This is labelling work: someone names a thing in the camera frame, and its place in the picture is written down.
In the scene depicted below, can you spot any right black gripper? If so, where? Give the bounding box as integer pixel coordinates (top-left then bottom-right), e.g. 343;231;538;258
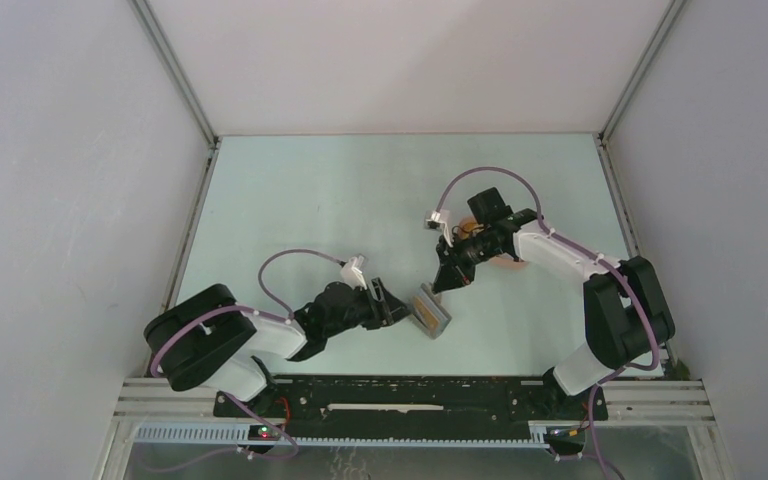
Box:
433;227;504;293

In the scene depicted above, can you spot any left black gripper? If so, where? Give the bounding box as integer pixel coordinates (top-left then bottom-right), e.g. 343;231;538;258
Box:
324;276;412;338

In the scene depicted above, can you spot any grey card holder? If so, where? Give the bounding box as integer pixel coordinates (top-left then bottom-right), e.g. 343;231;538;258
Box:
409;283;452;339

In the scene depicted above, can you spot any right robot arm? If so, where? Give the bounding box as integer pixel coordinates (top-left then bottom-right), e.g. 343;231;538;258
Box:
427;188;675;418

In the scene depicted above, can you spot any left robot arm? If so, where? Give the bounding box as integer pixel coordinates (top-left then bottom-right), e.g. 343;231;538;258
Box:
143;278;410;417

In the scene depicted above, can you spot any pink oval tray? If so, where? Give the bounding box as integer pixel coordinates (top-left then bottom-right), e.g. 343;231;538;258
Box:
489;253;529;270

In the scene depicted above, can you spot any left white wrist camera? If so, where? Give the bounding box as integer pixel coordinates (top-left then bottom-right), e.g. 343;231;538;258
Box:
340;254;368;290

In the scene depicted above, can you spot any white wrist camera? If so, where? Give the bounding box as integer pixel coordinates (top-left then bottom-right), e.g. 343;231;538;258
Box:
340;254;368;290
423;209;454;247

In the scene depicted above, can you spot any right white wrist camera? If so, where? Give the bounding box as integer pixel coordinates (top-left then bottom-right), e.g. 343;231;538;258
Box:
423;209;454;247

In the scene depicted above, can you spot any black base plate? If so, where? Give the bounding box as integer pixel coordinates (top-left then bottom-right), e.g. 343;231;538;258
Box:
250;375;608;440

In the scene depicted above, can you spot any right corner frame post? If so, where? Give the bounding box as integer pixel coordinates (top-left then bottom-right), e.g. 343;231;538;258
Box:
597;0;689;142

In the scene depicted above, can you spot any corner frame post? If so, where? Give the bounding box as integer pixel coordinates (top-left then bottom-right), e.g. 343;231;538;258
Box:
597;0;689;142
129;0;219;149

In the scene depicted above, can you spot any aluminium frame rail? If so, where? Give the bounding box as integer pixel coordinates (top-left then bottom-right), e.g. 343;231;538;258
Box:
112;378;716;427

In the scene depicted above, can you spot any left corner frame post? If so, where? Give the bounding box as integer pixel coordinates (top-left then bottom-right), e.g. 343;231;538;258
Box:
129;0;219;149

